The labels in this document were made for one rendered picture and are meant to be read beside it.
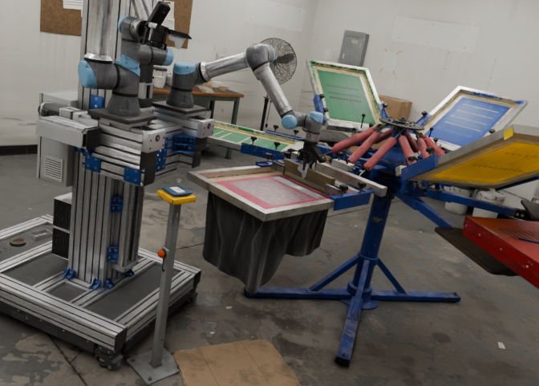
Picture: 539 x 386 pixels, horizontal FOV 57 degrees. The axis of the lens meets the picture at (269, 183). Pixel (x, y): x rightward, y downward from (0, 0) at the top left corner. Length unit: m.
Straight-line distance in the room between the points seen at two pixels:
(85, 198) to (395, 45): 5.38
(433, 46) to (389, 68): 0.69
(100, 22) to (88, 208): 1.04
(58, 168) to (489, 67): 5.23
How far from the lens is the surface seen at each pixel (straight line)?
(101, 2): 2.27
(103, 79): 2.29
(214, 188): 2.39
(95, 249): 2.90
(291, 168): 2.80
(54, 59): 5.92
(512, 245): 2.18
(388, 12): 7.47
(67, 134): 2.40
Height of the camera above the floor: 1.74
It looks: 17 degrees down
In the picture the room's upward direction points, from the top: 10 degrees clockwise
